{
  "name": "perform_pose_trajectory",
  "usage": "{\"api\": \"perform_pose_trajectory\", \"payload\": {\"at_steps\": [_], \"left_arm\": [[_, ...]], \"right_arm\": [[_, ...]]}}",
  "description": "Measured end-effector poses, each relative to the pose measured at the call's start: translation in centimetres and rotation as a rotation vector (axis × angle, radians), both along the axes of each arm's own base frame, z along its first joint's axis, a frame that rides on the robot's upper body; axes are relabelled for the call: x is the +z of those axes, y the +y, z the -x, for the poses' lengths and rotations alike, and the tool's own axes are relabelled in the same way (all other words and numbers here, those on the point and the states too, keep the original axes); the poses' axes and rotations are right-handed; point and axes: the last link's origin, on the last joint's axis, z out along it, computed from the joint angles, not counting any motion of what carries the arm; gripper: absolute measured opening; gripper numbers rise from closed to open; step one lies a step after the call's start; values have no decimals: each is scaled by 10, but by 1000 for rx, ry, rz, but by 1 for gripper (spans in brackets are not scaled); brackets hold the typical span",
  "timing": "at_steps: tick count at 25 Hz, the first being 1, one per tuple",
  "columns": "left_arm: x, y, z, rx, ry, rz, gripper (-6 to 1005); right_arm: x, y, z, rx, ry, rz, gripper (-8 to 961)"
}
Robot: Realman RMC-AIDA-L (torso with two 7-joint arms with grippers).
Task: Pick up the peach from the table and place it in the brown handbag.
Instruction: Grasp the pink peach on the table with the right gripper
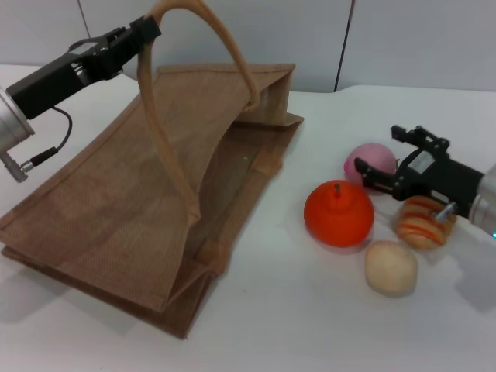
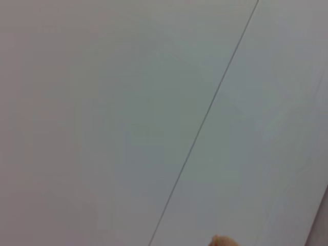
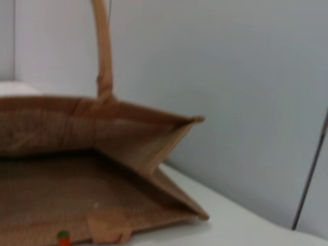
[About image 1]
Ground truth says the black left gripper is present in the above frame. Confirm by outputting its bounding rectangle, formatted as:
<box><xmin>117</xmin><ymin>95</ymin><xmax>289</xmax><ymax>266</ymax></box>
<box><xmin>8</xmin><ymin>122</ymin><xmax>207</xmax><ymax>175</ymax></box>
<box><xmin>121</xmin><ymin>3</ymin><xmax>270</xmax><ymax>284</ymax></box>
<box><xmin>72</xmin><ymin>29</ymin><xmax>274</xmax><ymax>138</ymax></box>
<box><xmin>6</xmin><ymin>15</ymin><xmax>162</xmax><ymax>120</ymax></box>

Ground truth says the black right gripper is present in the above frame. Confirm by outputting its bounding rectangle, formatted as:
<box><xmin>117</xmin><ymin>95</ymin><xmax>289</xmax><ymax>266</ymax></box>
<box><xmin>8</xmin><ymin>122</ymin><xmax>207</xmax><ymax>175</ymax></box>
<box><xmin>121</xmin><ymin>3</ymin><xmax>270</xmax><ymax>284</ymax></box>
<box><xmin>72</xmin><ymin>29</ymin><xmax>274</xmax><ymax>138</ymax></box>
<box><xmin>354</xmin><ymin>124</ymin><xmax>486</xmax><ymax>219</ymax></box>

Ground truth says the pink peach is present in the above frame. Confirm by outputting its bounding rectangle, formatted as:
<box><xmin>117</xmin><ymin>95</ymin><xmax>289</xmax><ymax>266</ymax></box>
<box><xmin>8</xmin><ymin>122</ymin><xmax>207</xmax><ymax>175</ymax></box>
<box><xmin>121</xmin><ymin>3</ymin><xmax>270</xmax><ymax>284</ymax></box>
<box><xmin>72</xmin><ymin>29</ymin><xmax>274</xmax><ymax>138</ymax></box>
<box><xmin>344</xmin><ymin>142</ymin><xmax>400</xmax><ymax>191</ymax></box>

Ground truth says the brown jute handbag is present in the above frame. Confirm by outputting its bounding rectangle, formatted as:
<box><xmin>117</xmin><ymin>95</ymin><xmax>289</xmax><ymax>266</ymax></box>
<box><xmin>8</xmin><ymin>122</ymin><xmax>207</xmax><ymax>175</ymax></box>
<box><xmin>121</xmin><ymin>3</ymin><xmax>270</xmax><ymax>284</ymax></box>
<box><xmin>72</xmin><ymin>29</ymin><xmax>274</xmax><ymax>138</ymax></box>
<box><xmin>0</xmin><ymin>0</ymin><xmax>305</xmax><ymax>341</ymax></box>

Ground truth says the striped bread loaf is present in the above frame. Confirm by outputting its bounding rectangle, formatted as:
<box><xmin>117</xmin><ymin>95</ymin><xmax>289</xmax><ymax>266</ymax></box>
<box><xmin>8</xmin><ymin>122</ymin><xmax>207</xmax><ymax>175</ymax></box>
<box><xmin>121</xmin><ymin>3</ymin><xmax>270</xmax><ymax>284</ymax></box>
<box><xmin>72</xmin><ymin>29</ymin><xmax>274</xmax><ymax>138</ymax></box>
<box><xmin>394</xmin><ymin>195</ymin><xmax>459</xmax><ymax>250</ymax></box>

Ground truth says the orange round fruit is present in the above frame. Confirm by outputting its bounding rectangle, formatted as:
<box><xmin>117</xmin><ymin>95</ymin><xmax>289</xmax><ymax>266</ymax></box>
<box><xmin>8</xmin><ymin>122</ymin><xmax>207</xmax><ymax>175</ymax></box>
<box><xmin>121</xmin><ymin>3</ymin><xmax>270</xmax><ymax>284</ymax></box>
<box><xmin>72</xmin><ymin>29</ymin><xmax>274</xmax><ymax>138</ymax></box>
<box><xmin>303</xmin><ymin>180</ymin><xmax>375</xmax><ymax>248</ymax></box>

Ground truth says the beige potato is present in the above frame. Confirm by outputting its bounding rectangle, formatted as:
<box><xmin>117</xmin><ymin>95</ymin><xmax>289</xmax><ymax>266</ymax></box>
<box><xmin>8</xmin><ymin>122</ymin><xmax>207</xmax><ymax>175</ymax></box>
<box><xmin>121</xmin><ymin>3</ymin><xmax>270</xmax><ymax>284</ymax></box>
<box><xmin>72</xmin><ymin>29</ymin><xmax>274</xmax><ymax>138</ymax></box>
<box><xmin>364</xmin><ymin>239</ymin><xmax>420</xmax><ymax>299</ymax></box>

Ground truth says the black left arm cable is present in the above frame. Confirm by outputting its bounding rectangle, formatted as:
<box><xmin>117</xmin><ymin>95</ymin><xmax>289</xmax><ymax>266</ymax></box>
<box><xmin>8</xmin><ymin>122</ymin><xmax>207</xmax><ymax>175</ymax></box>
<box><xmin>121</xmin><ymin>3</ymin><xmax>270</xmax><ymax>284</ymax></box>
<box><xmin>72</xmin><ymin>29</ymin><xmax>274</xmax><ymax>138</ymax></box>
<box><xmin>21</xmin><ymin>106</ymin><xmax>74</xmax><ymax>171</ymax></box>

